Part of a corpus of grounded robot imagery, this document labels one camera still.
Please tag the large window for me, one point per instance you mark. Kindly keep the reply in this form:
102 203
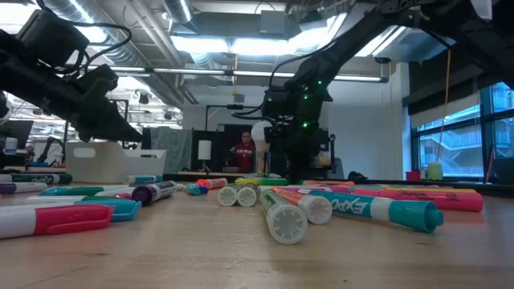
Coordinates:
458 152

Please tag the white plastic bin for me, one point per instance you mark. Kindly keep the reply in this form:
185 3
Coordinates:
104 164

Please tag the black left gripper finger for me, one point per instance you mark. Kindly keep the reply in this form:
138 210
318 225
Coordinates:
108 124

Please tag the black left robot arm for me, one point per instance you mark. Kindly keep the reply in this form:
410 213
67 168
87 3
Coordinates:
8 72

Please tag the teal Expo marker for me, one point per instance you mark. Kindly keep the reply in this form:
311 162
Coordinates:
381 208
140 179

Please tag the person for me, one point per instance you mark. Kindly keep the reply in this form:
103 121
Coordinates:
244 154

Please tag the white bulb silver base lamp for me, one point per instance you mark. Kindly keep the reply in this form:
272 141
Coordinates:
260 134

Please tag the grey curtain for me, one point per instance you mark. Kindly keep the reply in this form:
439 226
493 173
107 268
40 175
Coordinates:
172 148

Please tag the black partition panel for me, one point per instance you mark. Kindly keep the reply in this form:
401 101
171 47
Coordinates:
223 144

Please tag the pink highlighter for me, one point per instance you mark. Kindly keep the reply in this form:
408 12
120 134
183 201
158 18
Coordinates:
433 200

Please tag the red cup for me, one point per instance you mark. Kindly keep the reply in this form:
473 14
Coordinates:
413 176

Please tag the yellow green container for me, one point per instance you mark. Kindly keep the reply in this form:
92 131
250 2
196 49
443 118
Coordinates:
434 172

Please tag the white box on stand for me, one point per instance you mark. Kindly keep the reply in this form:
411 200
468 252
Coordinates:
205 149

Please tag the green highlighter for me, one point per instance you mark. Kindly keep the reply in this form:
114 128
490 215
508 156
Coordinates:
275 181

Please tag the dark green Expo marker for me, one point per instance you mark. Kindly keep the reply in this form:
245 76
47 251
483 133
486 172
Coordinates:
36 178

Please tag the long ceiling light strip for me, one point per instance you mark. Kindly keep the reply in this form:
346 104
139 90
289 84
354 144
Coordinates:
192 71

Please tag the purple cap mini marker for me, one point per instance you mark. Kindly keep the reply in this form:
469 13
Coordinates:
28 188

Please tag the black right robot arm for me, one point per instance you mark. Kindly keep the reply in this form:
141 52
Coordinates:
462 24

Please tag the orange Expo marker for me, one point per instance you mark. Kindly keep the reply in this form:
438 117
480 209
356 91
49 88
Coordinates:
317 208
213 183

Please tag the black monitor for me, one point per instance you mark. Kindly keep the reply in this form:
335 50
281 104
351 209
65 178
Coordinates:
16 128

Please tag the light blue cap mini marker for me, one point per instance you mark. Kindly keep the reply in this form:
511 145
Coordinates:
52 191
193 190
120 210

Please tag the red cap mini marker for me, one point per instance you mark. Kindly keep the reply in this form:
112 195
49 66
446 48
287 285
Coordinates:
122 196
68 220

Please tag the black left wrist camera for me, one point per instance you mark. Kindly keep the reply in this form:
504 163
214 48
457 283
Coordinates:
52 38

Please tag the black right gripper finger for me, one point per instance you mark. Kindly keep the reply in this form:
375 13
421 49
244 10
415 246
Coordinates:
295 164
306 162

